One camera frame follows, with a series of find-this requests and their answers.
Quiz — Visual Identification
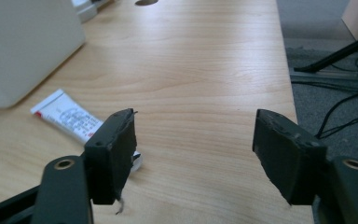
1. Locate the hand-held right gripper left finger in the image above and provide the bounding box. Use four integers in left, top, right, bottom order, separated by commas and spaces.
83, 107, 138, 206

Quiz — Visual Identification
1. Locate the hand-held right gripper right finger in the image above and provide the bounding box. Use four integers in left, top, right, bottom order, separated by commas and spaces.
252, 108, 328, 206

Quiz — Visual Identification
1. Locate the white tube with red print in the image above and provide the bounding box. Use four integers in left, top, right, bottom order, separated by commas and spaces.
30, 89, 144, 173

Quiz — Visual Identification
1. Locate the black stand leg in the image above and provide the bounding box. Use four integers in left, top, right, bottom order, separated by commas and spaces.
293, 30, 358, 74

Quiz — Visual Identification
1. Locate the white plastic container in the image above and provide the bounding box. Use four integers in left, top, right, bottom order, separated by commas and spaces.
0, 0, 87, 109

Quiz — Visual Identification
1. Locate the grey flat box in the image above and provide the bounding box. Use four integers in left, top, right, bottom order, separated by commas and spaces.
71, 0, 115, 23

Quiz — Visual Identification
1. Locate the dark round object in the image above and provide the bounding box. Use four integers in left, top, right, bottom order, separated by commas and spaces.
134, 0, 159, 7

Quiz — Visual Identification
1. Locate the black cable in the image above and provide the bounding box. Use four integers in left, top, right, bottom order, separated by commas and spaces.
315, 90, 358, 140

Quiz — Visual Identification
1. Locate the grey metal rail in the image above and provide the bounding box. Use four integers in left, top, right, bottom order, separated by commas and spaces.
288, 68, 358, 92

